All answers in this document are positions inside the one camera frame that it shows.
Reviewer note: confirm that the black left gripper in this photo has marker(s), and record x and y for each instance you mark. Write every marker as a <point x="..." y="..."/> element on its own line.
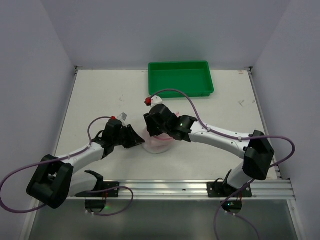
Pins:
<point x="127" y="136"/>

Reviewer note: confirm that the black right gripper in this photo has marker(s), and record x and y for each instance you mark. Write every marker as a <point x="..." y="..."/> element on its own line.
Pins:
<point x="152" y="124"/>

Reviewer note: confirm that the white mesh laundry bag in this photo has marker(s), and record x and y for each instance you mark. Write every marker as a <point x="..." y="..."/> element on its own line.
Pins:
<point x="156" y="144"/>

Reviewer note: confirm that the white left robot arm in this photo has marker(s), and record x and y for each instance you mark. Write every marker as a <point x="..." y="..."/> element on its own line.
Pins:
<point x="53" y="181"/>

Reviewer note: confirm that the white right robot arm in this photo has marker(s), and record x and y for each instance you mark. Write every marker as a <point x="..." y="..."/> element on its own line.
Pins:
<point x="254" y="149"/>

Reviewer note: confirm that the green plastic tray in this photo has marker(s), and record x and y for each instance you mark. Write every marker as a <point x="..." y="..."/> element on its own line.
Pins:
<point x="191" y="77"/>

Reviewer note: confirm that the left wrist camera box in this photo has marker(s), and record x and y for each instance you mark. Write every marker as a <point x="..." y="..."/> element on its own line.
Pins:
<point x="122" y="117"/>

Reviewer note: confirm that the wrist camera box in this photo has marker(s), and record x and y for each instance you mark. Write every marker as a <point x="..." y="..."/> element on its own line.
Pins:
<point x="122" y="117"/>
<point x="155" y="100"/>

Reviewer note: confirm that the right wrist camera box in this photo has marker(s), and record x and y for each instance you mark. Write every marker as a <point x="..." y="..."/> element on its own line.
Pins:
<point x="155" y="100"/>

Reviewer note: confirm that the aluminium front mounting rail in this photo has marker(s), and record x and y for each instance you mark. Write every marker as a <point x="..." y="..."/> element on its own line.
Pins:
<point x="191" y="190"/>

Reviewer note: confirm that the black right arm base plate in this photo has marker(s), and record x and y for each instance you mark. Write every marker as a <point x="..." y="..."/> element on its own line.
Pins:
<point x="220" y="189"/>

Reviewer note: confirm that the aluminium table edge frame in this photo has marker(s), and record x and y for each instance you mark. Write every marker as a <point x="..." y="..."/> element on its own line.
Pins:
<point x="53" y="181"/>

